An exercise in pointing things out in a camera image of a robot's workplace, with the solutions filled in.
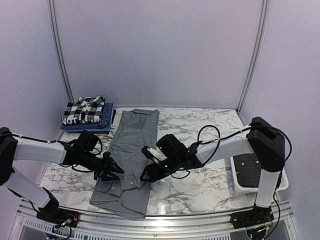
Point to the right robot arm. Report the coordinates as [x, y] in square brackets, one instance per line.
[260, 138]

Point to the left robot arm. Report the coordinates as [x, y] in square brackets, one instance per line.
[14, 147]

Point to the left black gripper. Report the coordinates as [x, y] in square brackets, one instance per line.
[109, 163]

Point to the blue folded shirt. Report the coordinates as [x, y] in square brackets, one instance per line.
[104, 125]

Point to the aluminium front frame rail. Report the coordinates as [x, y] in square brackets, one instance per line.
[106, 226]

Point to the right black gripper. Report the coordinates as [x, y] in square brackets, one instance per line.
[153, 174]

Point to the black white plaid shirt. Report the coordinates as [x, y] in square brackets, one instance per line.
[85, 110]

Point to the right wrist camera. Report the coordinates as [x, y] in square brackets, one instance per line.
[169, 147]

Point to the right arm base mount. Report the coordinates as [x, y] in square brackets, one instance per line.
[250, 218]

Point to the grey long sleeve shirt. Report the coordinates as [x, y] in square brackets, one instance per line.
[129, 196]

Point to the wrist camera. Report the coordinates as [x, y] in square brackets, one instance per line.
[169, 147]
[86, 141]

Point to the white plastic laundry basket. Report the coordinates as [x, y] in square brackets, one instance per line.
[237, 188]

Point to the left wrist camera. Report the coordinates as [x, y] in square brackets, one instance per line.
[86, 141]

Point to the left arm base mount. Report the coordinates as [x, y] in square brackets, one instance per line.
[59, 216]

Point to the right aluminium corner post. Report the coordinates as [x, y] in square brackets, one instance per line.
[265, 5]

